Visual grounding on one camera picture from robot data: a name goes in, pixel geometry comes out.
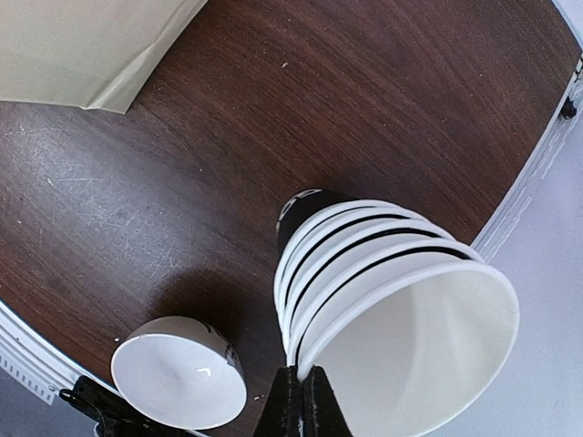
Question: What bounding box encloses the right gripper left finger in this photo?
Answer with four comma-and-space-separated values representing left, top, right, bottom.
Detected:
255, 366, 302, 437

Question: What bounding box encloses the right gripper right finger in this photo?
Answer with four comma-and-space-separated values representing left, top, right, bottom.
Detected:
301, 366, 353, 437

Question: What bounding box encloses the kraft paper takeout bag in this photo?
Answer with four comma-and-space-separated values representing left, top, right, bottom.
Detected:
1, 0, 205, 114

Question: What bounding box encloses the white ceramic bowl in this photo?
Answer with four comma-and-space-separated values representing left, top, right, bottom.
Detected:
110, 316, 247, 431

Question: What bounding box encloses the stack of paper cups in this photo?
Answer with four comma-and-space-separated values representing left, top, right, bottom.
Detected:
273, 188, 520, 436

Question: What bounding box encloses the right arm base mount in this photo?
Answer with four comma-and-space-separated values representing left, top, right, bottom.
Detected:
58, 376, 203, 437

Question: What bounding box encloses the aluminium front rail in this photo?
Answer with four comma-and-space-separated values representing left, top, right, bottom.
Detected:
1, 302, 81, 405

